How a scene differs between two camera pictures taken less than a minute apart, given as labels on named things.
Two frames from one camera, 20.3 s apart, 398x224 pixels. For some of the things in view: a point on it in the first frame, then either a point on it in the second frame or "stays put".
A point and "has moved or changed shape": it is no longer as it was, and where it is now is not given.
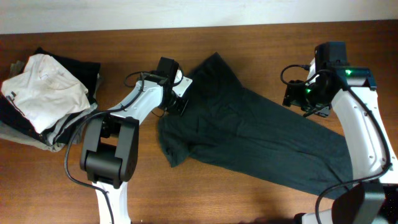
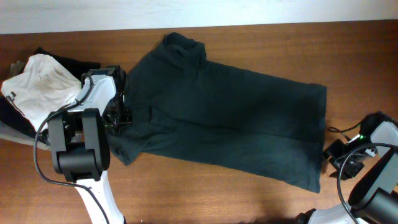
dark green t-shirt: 226,121 has moved or changed shape
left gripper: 180,107 → 122,123
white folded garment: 46,94 stays put
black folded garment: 87,74 stays put
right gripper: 293,96 → 332,151
